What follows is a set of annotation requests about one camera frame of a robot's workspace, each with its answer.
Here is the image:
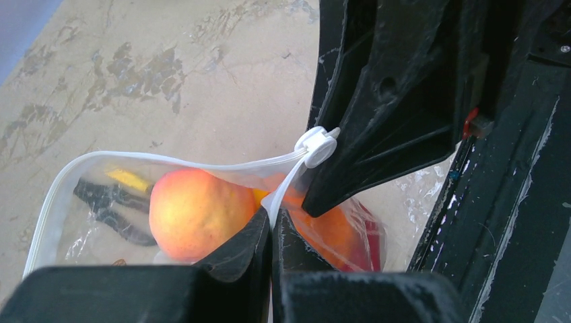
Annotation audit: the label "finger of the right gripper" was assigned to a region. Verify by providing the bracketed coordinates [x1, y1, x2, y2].
[306, 0, 348, 129]
[302, 1, 524, 217]

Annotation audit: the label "peach fruit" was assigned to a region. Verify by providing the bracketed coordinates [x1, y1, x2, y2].
[149, 168, 258, 262]

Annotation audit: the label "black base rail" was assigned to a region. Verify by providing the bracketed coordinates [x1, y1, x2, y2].
[409, 61, 570, 322]

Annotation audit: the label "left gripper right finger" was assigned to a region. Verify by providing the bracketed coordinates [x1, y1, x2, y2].
[271, 209, 467, 322]

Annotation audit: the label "black handled pliers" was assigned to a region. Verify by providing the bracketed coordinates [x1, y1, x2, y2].
[73, 178, 157, 247]

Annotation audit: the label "red bell pepper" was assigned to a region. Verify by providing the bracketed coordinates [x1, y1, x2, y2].
[354, 200, 386, 272]

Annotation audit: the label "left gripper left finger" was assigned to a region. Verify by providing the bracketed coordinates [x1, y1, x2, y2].
[1, 209, 271, 322]

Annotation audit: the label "clear zip top bag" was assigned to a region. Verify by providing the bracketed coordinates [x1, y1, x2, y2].
[24, 127, 450, 275]

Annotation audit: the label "yellow handled screwdriver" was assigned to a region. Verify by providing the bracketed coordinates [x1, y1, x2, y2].
[105, 168, 154, 193]

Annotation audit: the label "orange mini pumpkin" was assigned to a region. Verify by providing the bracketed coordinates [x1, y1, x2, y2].
[281, 185, 378, 272]

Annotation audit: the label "yellow bell pepper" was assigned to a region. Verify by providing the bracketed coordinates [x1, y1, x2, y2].
[252, 188, 269, 208]

